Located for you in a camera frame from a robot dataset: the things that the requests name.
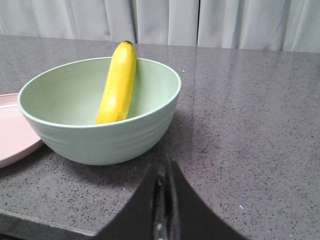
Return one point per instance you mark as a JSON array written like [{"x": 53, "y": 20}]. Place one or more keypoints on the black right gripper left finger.
[{"x": 135, "y": 220}]

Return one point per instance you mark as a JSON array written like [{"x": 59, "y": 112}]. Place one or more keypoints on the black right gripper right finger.
[{"x": 188, "y": 217}]

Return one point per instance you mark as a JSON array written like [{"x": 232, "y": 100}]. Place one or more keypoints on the yellow banana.
[{"x": 118, "y": 91}]

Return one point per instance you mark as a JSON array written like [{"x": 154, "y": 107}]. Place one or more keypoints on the green bowl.
[{"x": 64, "y": 107}]

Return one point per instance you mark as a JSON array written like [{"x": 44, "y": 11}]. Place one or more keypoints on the pink plate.
[{"x": 17, "y": 138}]

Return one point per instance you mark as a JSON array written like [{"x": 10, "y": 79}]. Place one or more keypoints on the white curtain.
[{"x": 276, "y": 25}]

